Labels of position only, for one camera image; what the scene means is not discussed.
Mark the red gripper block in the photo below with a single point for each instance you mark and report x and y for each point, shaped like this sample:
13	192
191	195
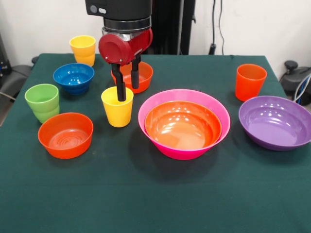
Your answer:
116	49

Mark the yellow plastic cup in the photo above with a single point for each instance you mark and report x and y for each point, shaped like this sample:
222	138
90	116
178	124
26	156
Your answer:
117	114
83	53

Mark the large orange plastic bowl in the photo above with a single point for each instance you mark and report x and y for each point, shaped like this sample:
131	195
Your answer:
182	131

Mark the large pink plastic bowl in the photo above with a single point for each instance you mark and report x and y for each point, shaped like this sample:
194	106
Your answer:
179	153

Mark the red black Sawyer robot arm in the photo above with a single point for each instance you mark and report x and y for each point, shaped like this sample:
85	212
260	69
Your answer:
121	9

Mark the small orange plastic bowl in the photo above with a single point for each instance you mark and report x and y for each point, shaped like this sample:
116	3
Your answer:
145	77
65	145

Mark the blue plastic bowl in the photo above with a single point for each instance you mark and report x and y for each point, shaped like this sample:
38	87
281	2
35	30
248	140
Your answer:
73	80

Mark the black column stand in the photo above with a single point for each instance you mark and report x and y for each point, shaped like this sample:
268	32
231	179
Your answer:
170	24

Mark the green plastic cup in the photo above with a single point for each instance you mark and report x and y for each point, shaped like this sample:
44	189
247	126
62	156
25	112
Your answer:
43	106

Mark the black chair base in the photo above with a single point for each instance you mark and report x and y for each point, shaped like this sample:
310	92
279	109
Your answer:
294	72
17	75

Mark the dark green table cloth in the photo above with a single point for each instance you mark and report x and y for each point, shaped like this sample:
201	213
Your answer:
145	194

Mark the orange plastic cup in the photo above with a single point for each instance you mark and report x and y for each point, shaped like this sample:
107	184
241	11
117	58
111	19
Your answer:
250	85

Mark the purple plastic bowl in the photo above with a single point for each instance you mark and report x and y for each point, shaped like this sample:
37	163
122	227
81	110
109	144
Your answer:
274	131

